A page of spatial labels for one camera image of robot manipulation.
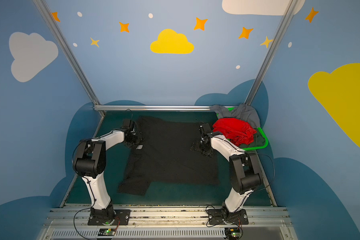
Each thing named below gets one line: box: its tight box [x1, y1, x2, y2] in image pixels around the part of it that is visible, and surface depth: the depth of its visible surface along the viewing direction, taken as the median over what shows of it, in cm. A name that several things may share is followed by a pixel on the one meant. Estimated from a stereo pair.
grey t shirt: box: [209, 103, 261, 129], surface depth 113 cm
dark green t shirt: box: [239, 128, 266, 149], surface depth 93 cm
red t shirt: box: [212, 118, 257, 147], surface depth 98 cm
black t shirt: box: [118, 116, 219, 196], surface depth 92 cm
